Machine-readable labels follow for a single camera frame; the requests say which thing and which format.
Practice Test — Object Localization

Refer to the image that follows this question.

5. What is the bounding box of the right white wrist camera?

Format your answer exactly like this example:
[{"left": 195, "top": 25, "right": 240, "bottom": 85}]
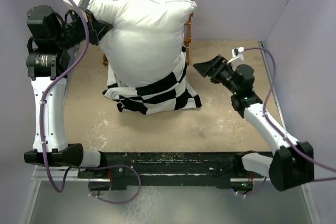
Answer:
[{"left": 227, "top": 47, "right": 244, "bottom": 66}]

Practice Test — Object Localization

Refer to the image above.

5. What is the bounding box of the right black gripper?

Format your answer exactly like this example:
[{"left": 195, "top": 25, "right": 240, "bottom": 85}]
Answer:
[{"left": 193, "top": 55, "right": 239, "bottom": 95}]

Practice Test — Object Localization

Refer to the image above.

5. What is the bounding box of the wooden shelf rack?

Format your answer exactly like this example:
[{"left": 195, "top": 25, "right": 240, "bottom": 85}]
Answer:
[{"left": 101, "top": 0, "right": 195, "bottom": 66}]

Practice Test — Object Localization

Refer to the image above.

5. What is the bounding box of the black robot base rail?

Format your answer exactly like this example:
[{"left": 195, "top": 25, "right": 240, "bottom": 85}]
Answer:
[{"left": 78, "top": 152, "right": 260, "bottom": 194}]

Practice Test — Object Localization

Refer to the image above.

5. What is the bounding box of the black white checkered pillowcase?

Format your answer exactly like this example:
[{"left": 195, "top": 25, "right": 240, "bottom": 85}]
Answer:
[{"left": 102, "top": 46, "right": 202, "bottom": 115}]

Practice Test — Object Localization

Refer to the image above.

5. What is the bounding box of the white pillow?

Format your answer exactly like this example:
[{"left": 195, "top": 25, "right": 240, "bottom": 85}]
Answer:
[{"left": 88, "top": 0, "right": 198, "bottom": 88}]

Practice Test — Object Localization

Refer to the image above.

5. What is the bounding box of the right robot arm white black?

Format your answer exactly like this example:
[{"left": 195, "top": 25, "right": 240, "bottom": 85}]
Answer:
[{"left": 193, "top": 55, "right": 314, "bottom": 191}]

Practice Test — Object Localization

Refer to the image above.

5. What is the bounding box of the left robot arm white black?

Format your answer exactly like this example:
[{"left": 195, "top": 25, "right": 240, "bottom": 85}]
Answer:
[{"left": 24, "top": 5, "right": 112, "bottom": 178}]

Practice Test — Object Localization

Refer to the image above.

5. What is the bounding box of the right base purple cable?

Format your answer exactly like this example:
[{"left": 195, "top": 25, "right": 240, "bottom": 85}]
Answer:
[{"left": 235, "top": 176, "right": 267, "bottom": 199}]

